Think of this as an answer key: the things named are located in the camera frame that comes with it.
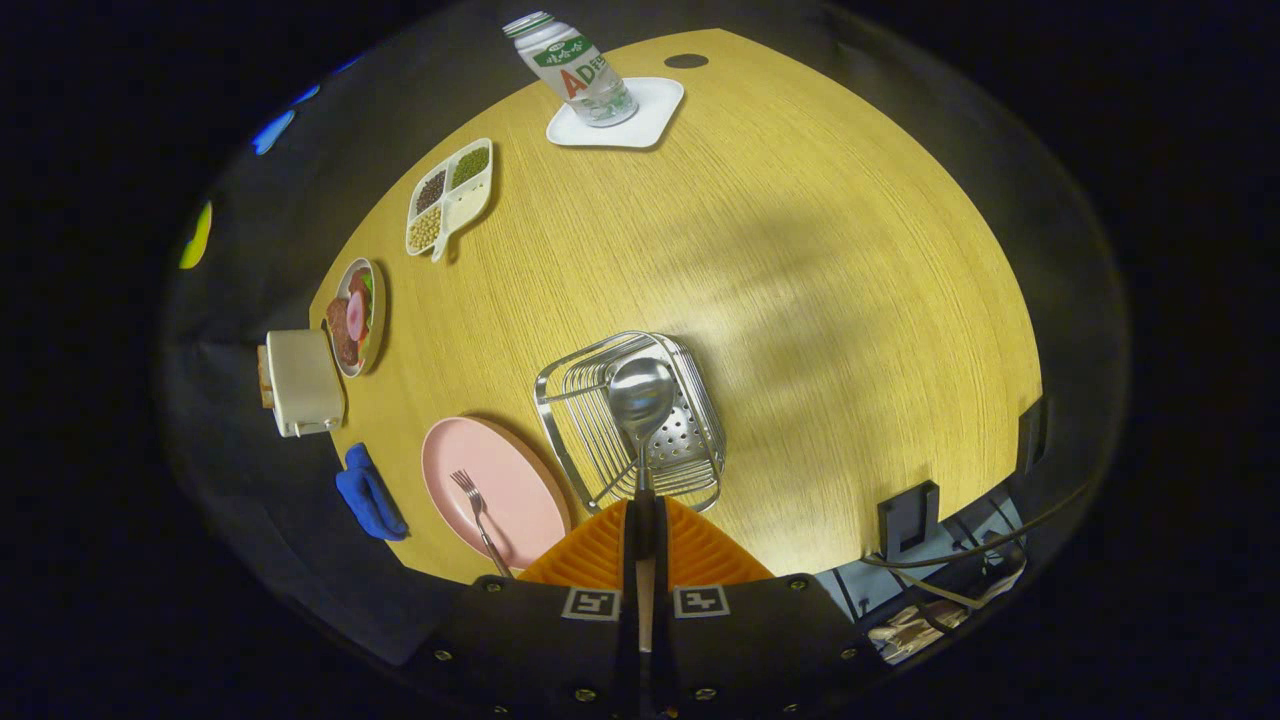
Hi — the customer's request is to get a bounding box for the white round food plate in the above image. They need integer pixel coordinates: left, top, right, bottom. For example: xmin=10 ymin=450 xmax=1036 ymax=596
xmin=325 ymin=257 xmax=387 ymax=378

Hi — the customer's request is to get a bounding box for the pale floor object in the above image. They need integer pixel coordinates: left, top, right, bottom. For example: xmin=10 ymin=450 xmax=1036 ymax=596
xmin=868 ymin=600 xmax=969 ymax=666

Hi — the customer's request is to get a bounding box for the white toaster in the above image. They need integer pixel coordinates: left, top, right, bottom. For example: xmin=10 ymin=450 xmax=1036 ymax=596
xmin=265 ymin=329 xmax=346 ymax=439

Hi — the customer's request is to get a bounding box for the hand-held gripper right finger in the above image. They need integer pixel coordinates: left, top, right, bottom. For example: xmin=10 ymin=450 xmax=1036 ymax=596
xmin=655 ymin=497 xmax=881 ymax=720

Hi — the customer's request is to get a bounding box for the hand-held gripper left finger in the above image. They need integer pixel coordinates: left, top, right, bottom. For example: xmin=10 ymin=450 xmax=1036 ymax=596
xmin=405 ymin=498 xmax=641 ymax=720

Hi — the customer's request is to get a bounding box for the white divided dish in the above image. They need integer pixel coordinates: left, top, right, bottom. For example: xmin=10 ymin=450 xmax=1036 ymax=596
xmin=405 ymin=138 xmax=494 ymax=263

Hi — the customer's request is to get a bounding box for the metal wire basket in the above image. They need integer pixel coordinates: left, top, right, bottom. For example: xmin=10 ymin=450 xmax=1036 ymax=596
xmin=533 ymin=331 xmax=728 ymax=515

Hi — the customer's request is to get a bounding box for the large brown steak piece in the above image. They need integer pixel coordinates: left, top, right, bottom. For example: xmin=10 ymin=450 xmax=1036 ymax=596
xmin=326 ymin=297 xmax=359 ymax=367

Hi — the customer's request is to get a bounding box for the black cable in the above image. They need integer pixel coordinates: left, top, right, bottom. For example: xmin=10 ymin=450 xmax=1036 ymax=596
xmin=862 ymin=485 xmax=1091 ymax=571

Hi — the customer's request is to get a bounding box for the white plastic drink bottle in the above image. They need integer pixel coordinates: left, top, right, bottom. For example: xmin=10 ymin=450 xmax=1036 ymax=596
xmin=502 ymin=11 xmax=639 ymax=128

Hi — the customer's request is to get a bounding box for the black table clamp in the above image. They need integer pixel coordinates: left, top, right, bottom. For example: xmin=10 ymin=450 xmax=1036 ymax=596
xmin=1017 ymin=398 xmax=1049 ymax=473
xmin=878 ymin=481 xmax=941 ymax=558

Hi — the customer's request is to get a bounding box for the white square coaster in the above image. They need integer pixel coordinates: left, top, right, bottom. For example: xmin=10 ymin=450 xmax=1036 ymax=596
xmin=546 ymin=77 xmax=686 ymax=150

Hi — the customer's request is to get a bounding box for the blue folded cloth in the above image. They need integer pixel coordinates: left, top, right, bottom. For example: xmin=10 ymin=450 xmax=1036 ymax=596
xmin=335 ymin=443 xmax=409 ymax=542

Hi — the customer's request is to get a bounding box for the pink plate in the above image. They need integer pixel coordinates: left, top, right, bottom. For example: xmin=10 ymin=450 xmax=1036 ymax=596
xmin=421 ymin=416 xmax=573 ymax=573

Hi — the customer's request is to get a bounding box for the metal spoon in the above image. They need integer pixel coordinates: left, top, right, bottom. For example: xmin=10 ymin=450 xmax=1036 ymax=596
xmin=607 ymin=356 xmax=677 ymax=653

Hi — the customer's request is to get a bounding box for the metal fork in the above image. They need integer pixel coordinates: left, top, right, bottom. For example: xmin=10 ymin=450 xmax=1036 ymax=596
xmin=450 ymin=469 xmax=513 ymax=579

